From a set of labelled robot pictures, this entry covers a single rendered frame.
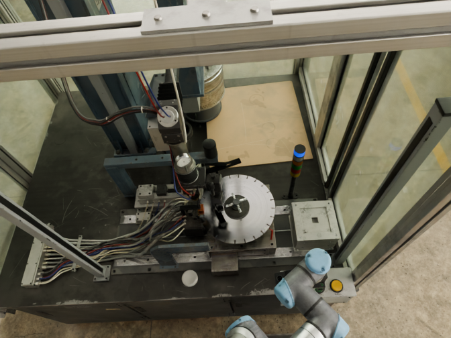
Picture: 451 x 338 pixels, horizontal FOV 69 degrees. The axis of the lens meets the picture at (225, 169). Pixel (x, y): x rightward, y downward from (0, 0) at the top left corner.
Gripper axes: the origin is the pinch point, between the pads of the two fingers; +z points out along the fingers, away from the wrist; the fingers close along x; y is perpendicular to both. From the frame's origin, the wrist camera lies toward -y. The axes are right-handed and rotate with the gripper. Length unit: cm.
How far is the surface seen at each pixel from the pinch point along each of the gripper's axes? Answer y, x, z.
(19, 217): -84, 13, -50
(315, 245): 11.4, 19.1, 9.1
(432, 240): 108, 45, 92
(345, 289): 18.2, -1.5, 1.8
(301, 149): 6, 48, -24
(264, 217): -10.7, 28.1, -3.5
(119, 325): -102, 2, 92
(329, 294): 11.4, -3.1, 1.8
